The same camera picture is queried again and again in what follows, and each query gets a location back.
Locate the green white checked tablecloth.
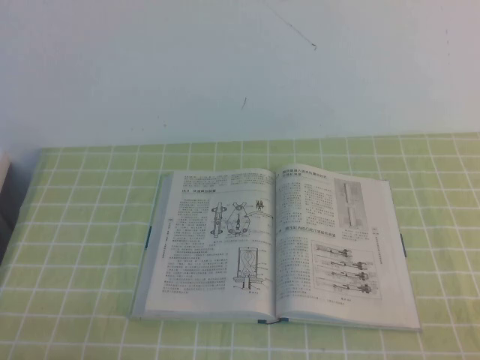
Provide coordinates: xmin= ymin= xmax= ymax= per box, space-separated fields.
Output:
xmin=0 ymin=133 xmax=480 ymax=360

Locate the technical hardcover book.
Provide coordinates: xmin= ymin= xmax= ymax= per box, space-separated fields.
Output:
xmin=129 ymin=167 xmax=422 ymax=333

